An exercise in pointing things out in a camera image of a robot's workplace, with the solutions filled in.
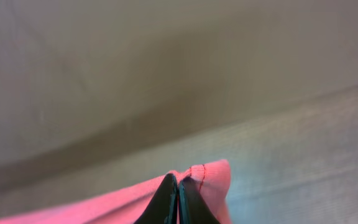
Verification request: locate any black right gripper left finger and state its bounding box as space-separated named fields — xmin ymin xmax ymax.
xmin=135 ymin=174 xmax=178 ymax=224

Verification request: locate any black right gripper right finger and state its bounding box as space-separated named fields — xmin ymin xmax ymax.
xmin=178 ymin=177 xmax=220 ymax=224

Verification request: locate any red polo shirt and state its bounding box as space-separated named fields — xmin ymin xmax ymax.
xmin=0 ymin=159 xmax=231 ymax=224

